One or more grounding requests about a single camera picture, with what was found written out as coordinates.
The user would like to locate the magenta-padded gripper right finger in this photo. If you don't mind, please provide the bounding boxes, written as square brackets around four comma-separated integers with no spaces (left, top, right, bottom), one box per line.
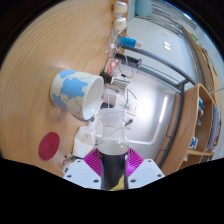
[126,147,166,191]

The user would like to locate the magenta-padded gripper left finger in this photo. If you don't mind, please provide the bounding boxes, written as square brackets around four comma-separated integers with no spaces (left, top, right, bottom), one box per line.
[62,147,102,191]

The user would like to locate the clear bottle with dark label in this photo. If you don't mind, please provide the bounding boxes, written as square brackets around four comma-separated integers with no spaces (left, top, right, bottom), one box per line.
[96,107,131,192]

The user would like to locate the white tissue pack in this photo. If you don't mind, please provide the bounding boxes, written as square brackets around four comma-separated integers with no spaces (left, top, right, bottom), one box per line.
[72,125,100,159]

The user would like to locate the flat round red coaster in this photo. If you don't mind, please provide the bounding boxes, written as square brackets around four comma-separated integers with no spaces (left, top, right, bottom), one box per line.
[37,131,61,162]

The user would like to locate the white mug with blue map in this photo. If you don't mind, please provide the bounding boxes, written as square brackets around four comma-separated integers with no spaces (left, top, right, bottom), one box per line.
[49,69,105,122]

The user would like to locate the small black cube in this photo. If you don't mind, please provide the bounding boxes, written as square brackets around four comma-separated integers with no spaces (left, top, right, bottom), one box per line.
[99,71,115,84]

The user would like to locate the black electric shaver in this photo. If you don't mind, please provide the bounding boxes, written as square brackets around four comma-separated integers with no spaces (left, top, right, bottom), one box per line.
[114,52,143,68]

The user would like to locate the white tape roll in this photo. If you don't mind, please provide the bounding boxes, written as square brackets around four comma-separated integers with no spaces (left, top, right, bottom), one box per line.
[113,17,128,32]
[113,1,129,15]

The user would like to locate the light blue pillow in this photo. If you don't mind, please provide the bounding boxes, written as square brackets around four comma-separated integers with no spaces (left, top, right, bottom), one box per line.
[134,0,154,17]

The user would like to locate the long wooden wall shelf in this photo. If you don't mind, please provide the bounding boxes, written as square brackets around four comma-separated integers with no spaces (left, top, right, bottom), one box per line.
[179,24,224,101]

